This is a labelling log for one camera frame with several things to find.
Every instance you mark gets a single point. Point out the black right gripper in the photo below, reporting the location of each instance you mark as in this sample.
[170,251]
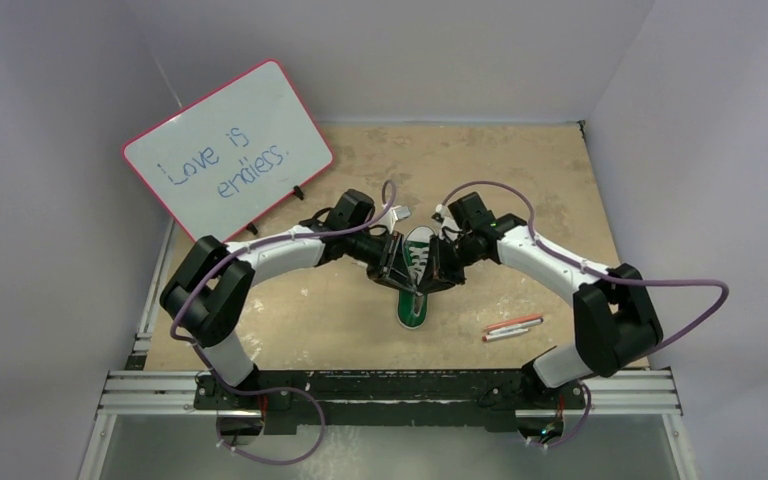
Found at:
[439,263]

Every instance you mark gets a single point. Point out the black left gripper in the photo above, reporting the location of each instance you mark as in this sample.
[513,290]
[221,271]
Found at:
[389,258]

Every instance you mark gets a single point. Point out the green canvas sneaker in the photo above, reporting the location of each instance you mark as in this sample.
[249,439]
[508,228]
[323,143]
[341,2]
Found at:
[404,316]

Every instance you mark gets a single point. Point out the white shoelace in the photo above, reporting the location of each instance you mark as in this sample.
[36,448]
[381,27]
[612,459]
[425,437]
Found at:
[417,254]

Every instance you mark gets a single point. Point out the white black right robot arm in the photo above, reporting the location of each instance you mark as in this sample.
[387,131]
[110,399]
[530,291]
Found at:
[614,320]

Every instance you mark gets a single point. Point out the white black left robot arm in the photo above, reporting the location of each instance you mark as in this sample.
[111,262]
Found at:
[206,295]

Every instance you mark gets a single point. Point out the red white marker pen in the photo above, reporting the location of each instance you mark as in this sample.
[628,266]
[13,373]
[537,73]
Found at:
[508,331]

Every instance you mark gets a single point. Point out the orange marker pen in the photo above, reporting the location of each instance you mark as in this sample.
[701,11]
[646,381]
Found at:
[516,321]

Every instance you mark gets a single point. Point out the black whiteboard easel stand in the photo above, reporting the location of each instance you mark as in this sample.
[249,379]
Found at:
[296,192]

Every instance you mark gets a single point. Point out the pink framed whiteboard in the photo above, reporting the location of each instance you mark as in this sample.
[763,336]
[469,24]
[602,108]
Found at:
[221,163]

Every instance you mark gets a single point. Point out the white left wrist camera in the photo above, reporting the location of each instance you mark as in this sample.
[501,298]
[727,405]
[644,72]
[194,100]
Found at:
[395,214]

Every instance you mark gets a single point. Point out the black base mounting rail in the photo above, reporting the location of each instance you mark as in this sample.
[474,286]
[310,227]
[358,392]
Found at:
[497,400]

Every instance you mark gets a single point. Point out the silver aluminium frame rail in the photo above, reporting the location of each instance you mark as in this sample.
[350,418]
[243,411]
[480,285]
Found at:
[629,392]

